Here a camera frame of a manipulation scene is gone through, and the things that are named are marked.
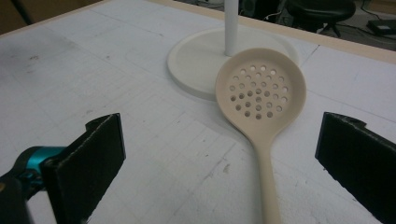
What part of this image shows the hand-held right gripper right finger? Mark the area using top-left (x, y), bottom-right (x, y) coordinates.
top-left (314, 111), bottom-right (396, 224)

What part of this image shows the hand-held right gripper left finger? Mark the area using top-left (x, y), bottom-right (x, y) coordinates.
top-left (0, 112), bottom-right (127, 224)

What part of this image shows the beige slotted spoon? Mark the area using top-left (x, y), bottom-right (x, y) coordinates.
top-left (215, 47), bottom-right (307, 224)

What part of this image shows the black flat box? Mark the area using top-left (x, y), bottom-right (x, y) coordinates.
top-left (365, 19), bottom-right (396, 36)

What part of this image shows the black office chair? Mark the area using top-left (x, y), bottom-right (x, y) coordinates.
top-left (285, 0), bottom-right (357, 39)

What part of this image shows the white round-base stand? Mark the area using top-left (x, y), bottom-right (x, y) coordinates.
top-left (166, 0), bottom-right (301, 102)

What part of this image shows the black cable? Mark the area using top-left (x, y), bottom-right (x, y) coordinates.
top-left (360, 0), bottom-right (396, 21)

